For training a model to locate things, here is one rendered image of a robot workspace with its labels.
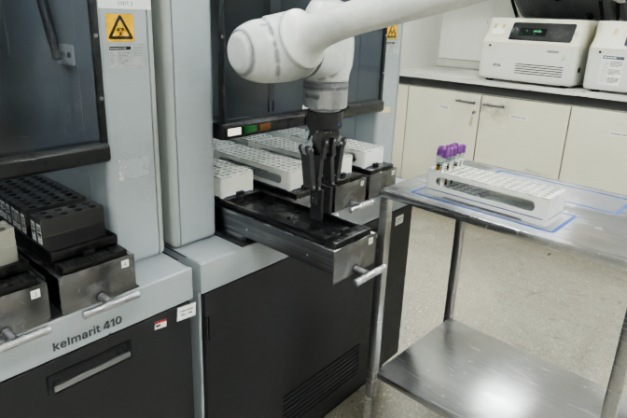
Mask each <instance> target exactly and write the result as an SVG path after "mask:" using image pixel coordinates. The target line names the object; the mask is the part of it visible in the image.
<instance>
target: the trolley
mask: <svg viewBox="0 0 627 418"><path fill-rule="evenodd" d="M463 165H465V166H468V167H473V168H477V169H481V170H484V171H489V172H493V173H497V174H504V175H508V176H512V177H517V178H521V179H524V180H529V181H533V182H537V183H541V184H545V185H549V186H553V187H557V188H564V189H566V194H565V200H564V209H563V213H562V217H560V218H558V219H557V220H555V221H554V222H552V223H551V224H549V225H548V226H547V227H542V226H539V225H536V224H533V223H529V222H526V221H522V220H521V219H519V218H516V217H512V216H506V215H503V214H499V213H497V212H493V211H490V210H486V209H483V208H480V207H477V206H473V205H470V204H466V203H462V202H457V201H454V200H450V199H447V198H443V197H442V198H441V197H438V196H434V195H431V194H427V193H425V188H426V179H427V174H422V175H419V176H416V177H414V178H411V179H408V180H405V181H402V182H399V183H396V184H394V185H391V186H388V187H385V188H381V189H380V196H381V202H380V213H379V226H378V238H377V249H376V261H375V268H377V267H378V266H380V265H382V264H385V265H386V267H387V266H388V255H389V244H390V233H391V223H392V212H393V201H397V202H402V203H405V204H408V205H411V206H414V207H417V208H420V209H424V210H426V211H429V212H432V213H436V214H439V215H442V216H447V217H450V218H453V219H456V221H455V229H454V236H453V251H452V258H451V266H450V272H449V280H448V287H447V295H446V302H445V310H444V317H443V322H442V323H441V324H440V325H438V326H437V327H435V328H434V329H433V330H431V331H430V332H428V333H427V334H426V335H424V336H423V338H421V339H420V340H419V341H417V342H415V343H414V344H413V345H411V346H410V347H409V348H407V349H406V350H405V351H403V352H402V353H400V354H399V355H397V356H396V357H395V358H393V359H392V360H391V361H389V362H388V363H386V364H385V365H384V366H382V367H381V368H380V369H379V362H380V351H381V340H382V329H383V309H384V298H385V288H386V276H387V270H386V271H384V272H382V273H380V274H378V275H376V276H375V277H374V285H373V297H372V308H371V320H370V333H369V355H368V366H367V379H366V391H365V402H364V414H363V418H374V415H375V405H376V394H377V383H378V379H379V380H381V381H382V382H384V383H386V384H388V385H390V386H392V387H393V388H395V389H396V390H397V391H399V392H401V393H402V394H404V395H406V396H408V397H410V398H412V399H413V400H415V401H417V402H418V403H420V404H422V405H424V406H425V407H427V408H429V409H430V410H431V411H433V412H435V413H437V414H438V415H440V416H442V417H444V418H627V397H626V396H624V395H623V390H624V386H625V383H626V379H627V308H626V312H625V315H624V319H623V323H622V327H621V332H620V338H619V342H618V346H617V350H616V353H615V357H614V361H613V365H612V370H611V373H610V377H609V381H608V385H607V388H606V387H604V386H602V385H600V384H598V383H595V382H592V381H590V380H588V379H586V378H583V377H581V376H579V375H577V374H575V373H573V372H571V371H569V370H566V369H563V368H561V367H558V366H556V365H554V364H552V363H551V362H548V361H546V360H544V359H542V358H539V357H537V356H535V355H531V354H529V353H527V352H525V351H523V350H521V349H519V348H517V347H514V346H512V345H510V344H508V343H506V342H503V341H501V340H499V339H496V338H494V337H492V336H490V335H487V334H485V333H483V332H481V331H478V330H476V329H475V328H473V327H469V326H467V325H465V324H463V323H460V322H458V321H456V320H454V319H453V313H454V306H455V299H456V292H457V285H458V278H459V271H460V263H461V256H462V249H463V242H464V235H465V228H466V223H468V224H472V225H475V226H478V227H481V228H485V229H487V230H492V231H496V232H499V233H502V234H505V235H508V236H511V237H514V238H517V239H521V240H524V241H526V242H529V243H532V244H538V245H541V246H544V247H548V248H550V249H553V250H556V251H560V252H563V253H566V254H568V255H572V256H575V257H578V258H584V259H587V260H589V261H592V262H596V263H599V264H602V265H605V266H608V267H611V268H614V269H617V270H621V271H624V272H627V195H623V194H619V193H615V192H611V191H606V190H602V189H598V188H590V187H586V186H582V185H578V184H573V183H569V182H565V181H561V180H556V179H552V178H548V177H544V176H539V175H535V174H528V173H523V172H519V171H514V170H510V169H506V168H502V167H497V166H493V165H489V164H485V163H480V162H476V161H473V160H463Z"/></svg>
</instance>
